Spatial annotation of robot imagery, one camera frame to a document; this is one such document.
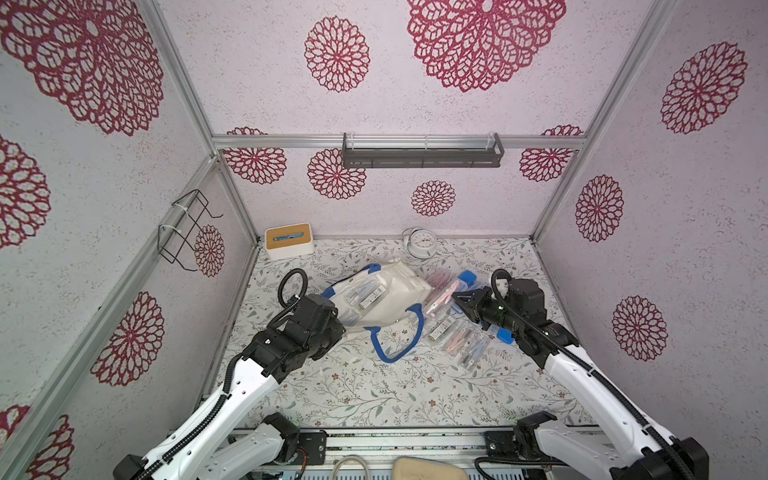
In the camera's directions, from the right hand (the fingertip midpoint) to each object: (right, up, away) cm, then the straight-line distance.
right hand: (451, 294), depth 75 cm
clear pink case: (+7, -16, +17) cm, 24 cm away
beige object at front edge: (-10, -40, -5) cm, 42 cm away
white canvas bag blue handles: (-20, -3, +25) cm, 32 cm away
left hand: (-27, -8, 0) cm, 29 cm away
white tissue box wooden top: (-54, +17, +41) cm, 70 cm away
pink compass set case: (+4, +3, +32) cm, 33 cm away
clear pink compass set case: (-2, -1, +3) cm, 4 cm away
